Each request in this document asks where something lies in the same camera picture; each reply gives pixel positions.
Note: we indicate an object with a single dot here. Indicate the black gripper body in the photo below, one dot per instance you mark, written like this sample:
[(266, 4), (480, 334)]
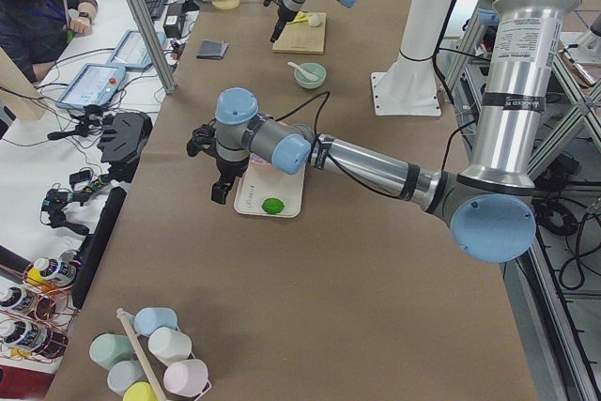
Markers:
[(227, 169), (281, 14)]

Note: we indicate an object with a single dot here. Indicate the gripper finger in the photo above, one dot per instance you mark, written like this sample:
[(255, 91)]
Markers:
[(277, 31), (220, 190)]

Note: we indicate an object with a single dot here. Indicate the white ceramic spoon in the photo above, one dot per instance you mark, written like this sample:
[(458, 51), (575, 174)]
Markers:
[(305, 73)]

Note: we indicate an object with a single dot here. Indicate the pink bowl of ice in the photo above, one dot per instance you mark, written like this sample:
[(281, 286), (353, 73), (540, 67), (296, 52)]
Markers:
[(257, 160)]

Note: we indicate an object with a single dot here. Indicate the bamboo cutting board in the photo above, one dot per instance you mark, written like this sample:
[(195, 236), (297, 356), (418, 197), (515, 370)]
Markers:
[(301, 38)]

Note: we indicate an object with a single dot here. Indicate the white half egg shape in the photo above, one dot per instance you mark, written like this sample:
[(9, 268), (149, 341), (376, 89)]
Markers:
[(314, 21)]

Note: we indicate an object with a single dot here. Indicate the cream plastic tray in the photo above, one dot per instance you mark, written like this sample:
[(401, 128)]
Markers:
[(261, 182)]

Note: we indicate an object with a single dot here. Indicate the green lime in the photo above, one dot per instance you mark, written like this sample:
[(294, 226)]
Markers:
[(273, 206)]

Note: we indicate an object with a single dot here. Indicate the grey folded cloth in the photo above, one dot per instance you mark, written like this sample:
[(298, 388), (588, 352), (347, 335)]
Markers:
[(213, 50)]

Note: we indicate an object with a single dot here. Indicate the blue plastic cup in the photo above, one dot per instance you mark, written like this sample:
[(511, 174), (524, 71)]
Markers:
[(149, 319)]

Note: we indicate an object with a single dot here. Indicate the upper teach pendant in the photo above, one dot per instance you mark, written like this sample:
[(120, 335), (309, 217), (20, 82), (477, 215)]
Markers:
[(131, 52)]

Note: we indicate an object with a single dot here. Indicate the teach pendant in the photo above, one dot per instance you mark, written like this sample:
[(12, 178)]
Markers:
[(131, 52), (95, 84)]

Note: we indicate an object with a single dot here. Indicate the lower teach pendant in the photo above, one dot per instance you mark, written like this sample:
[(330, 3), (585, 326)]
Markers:
[(95, 84)]

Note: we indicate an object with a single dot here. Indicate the cup holder rack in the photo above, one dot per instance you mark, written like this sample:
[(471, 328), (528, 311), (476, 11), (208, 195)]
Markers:
[(153, 368)]

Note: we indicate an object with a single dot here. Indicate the white plastic cup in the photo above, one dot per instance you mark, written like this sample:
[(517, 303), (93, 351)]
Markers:
[(169, 346)]

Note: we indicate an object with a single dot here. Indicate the pink plastic cup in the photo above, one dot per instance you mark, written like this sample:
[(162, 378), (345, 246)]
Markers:
[(186, 378)]

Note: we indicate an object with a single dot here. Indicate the green plastic cup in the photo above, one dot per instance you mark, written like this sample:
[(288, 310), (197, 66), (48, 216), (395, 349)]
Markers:
[(107, 349)]

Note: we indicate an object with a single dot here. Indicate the grey plastic cup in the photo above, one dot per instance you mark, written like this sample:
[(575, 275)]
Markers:
[(124, 374)]

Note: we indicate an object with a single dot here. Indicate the yellow plastic cup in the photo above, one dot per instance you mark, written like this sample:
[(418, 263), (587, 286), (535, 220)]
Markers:
[(140, 391)]

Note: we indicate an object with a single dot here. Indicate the seated person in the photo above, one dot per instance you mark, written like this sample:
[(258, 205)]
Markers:
[(34, 33)]

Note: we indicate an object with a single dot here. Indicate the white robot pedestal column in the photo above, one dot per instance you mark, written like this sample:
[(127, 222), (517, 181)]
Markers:
[(408, 87)]

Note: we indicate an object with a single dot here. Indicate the aluminium frame post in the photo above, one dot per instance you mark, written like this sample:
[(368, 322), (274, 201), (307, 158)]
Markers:
[(147, 30)]

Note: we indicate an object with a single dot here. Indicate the copper wire bottle basket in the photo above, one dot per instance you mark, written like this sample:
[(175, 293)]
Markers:
[(36, 307)]

